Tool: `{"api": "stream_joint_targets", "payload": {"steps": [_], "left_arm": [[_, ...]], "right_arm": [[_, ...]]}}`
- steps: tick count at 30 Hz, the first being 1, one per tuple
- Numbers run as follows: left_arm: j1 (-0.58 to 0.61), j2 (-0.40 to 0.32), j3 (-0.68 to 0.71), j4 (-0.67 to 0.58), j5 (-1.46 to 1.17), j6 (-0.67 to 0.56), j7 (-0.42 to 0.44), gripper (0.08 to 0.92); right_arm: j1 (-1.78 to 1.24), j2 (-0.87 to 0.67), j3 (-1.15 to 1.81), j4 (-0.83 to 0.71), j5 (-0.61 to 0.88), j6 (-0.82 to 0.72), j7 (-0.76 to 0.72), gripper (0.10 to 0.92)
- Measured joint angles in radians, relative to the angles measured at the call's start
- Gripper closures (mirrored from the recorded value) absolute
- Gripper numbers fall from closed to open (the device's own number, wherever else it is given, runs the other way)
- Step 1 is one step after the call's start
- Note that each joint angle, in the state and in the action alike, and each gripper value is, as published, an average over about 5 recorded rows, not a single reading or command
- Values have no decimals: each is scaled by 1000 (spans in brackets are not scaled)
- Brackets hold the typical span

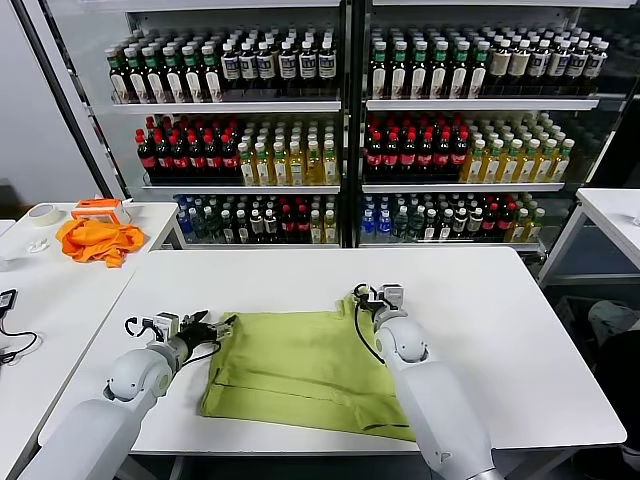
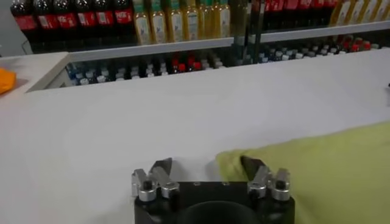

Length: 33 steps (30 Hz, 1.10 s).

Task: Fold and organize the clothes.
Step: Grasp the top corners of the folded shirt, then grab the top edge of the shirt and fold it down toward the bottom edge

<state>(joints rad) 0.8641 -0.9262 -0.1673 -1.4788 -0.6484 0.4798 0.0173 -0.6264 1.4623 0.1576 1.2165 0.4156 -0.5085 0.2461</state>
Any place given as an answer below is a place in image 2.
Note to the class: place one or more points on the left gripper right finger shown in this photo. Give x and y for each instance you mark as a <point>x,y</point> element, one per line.
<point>268,182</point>

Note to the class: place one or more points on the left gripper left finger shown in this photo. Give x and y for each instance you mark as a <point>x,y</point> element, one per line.
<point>152,182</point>

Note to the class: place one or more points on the light green t-shirt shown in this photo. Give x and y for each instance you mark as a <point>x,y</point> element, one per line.
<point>335,170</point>

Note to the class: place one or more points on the small cola bottle red cap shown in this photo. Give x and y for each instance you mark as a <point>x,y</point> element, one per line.
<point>194,64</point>
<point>178,65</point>

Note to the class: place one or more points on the white shelf board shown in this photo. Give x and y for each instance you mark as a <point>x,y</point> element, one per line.
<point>323,32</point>
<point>152,48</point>

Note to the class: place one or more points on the blue water bottle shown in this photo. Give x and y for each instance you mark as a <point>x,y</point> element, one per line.
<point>73,73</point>

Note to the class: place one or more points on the white beverage display cabinet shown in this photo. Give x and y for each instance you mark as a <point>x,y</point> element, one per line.
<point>335,30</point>
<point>91,45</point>

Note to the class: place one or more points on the yellow juice bottle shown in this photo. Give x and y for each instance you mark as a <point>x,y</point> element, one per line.
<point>381,9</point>
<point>207,22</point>
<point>142,27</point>
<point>224,20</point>
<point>192,23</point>
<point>370,9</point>
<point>342,12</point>
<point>159,25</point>
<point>175,25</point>
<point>356,10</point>

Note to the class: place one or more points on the white side table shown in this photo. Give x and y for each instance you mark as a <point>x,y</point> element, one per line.
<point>39,67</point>

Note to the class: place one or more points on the crumpled orange cloth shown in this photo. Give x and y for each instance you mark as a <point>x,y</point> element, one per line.
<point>6,80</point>

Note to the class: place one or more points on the black cabinet centre post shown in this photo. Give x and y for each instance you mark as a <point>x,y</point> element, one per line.
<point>240,36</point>

